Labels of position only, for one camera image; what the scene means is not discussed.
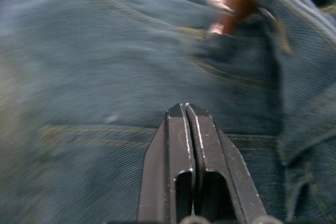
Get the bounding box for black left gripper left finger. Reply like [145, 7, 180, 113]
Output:
[136, 103, 196, 222]

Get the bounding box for blue denim shorts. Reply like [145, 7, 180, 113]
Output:
[0, 0, 336, 224]

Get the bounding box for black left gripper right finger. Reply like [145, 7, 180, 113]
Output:
[185, 102, 269, 222]

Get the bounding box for brown braided belt with buckle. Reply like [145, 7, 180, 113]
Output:
[195, 0, 293, 54]

